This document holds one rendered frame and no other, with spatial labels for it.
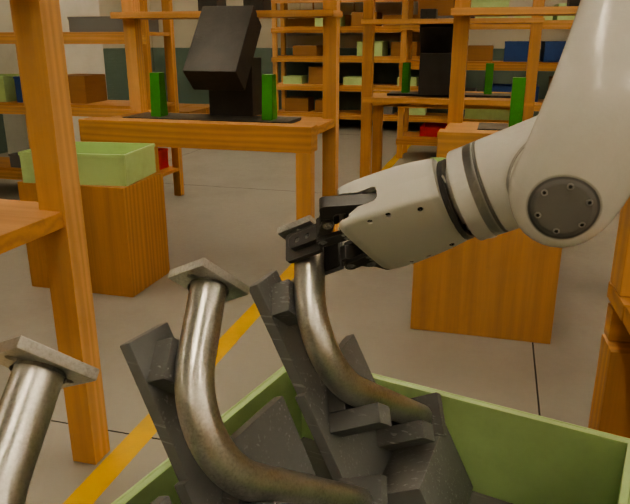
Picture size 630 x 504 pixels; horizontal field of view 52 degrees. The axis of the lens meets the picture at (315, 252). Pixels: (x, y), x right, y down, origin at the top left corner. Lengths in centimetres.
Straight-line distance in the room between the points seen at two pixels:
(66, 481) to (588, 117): 212
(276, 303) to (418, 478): 24
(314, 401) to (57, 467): 185
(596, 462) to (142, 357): 50
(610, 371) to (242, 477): 107
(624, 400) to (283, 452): 100
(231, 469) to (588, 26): 39
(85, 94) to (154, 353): 556
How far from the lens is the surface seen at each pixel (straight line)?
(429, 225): 58
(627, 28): 48
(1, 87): 650
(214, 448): 50
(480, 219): 56
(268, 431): 62
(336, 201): 58
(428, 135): 806
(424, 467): 73
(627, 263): 139
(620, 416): 153
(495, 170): 55
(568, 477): 81
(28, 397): 41
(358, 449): 72
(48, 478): 241
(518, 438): 80
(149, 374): 52
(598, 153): 46
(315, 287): 62
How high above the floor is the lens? 136
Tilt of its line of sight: 18 degrees down
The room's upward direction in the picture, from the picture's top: straight up
